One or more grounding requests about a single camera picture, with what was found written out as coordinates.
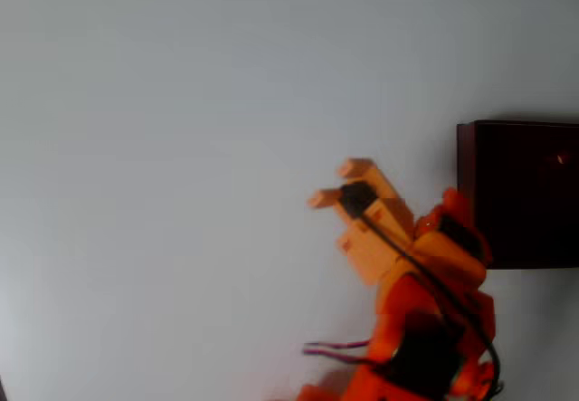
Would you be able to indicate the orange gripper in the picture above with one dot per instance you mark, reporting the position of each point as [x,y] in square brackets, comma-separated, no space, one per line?
[367,248]

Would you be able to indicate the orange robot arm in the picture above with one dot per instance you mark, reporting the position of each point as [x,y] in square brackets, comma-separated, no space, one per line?
[407,356]

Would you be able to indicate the dark brown box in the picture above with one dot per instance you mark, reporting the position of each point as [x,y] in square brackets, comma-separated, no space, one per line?
[529,202]

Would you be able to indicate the pale orange camera mount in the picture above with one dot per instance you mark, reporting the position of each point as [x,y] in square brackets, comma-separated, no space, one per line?
[371,247]

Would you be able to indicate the small black camera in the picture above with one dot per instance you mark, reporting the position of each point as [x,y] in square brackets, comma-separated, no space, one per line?
[357,198]

